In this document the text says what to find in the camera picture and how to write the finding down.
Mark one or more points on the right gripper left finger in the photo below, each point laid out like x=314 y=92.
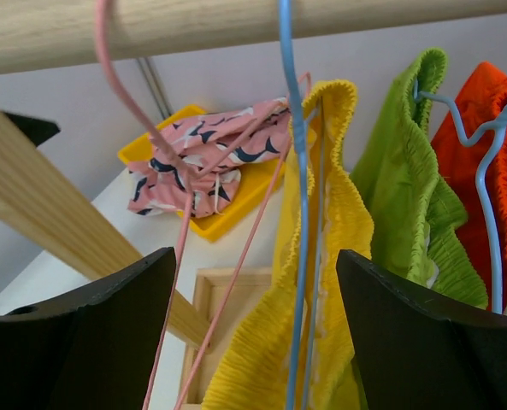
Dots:
x=73 y=341

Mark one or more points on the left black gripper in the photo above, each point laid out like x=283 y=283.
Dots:
x=37 y=130

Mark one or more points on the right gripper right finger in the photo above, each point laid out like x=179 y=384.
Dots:
x=418 y=349

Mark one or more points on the lime green shorts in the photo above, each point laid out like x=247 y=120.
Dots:
x=416 y=213

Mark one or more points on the yellow shorts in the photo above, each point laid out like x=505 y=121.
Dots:
x=253 y=371

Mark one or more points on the pink wire hanger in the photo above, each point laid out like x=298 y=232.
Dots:
x=185 y=173

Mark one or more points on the pink patterned shorts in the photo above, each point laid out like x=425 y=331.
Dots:
x=199 y=141

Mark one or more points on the blue hanger of green shorts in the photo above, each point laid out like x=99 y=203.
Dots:
x=498 y=126

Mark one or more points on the orange shorts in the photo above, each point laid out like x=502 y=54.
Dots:
x=481 y=99

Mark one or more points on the blue hanger of yellow shorts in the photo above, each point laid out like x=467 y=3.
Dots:
x=299 y=130

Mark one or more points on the wooden clothes rack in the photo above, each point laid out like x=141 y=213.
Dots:
x=41 y=204

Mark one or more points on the yellow plastic bin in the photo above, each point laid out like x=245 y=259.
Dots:
x=255 y=179

